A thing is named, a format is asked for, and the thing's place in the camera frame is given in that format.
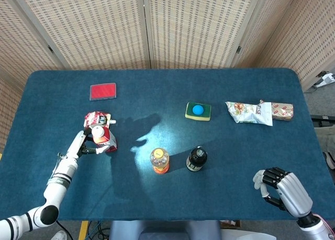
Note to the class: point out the white floor device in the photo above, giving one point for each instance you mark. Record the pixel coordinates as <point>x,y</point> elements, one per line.
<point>327,79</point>

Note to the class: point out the cardboard box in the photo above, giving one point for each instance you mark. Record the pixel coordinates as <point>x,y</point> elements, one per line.
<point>231,223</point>

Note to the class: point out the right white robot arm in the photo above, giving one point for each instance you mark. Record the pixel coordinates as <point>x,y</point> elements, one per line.
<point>314,228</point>

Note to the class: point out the brown biscuit packet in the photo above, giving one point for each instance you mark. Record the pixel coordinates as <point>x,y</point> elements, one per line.
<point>282,111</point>

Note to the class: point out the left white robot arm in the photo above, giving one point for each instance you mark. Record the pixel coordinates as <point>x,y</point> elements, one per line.
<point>56,182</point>

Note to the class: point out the white snack bag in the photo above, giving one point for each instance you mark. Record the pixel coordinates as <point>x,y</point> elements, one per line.
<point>246,113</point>

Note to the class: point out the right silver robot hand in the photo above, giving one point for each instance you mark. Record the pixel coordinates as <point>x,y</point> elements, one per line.
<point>293,195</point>

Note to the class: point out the woven folding screen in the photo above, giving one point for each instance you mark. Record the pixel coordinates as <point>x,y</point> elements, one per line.
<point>193,27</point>

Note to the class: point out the red NFC juice bottle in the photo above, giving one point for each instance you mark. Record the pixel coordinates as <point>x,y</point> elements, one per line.
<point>106,140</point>

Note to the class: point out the blue ball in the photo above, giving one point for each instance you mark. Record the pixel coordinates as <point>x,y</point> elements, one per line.
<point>198,110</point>

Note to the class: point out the black floor stand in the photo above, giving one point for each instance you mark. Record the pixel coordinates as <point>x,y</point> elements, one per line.
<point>320,117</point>

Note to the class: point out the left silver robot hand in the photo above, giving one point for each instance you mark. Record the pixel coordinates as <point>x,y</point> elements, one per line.
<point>76,144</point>

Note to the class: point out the red flat card case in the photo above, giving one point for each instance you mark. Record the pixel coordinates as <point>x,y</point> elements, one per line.
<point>102,91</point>

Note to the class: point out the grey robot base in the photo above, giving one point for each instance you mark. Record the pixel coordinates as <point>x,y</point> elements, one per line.
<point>162,230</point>

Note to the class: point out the blue tablecloth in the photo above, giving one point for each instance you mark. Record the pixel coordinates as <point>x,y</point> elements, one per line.
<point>222,198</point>

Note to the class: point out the dark shoe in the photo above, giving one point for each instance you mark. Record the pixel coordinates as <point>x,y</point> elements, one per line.
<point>330,160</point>

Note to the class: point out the white shoe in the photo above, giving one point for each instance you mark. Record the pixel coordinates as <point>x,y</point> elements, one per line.
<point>59,235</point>

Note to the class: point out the orange iced tea bottle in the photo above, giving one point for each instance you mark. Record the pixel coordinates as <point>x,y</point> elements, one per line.
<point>159,160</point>

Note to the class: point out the dark brown tea bottle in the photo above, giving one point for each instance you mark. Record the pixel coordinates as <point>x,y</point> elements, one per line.
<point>196,158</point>

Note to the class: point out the red spout pouch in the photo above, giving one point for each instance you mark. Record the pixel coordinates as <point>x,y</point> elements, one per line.
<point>94,118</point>

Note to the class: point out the yellow green sponge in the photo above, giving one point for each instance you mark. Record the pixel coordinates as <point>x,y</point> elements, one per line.
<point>189,113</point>

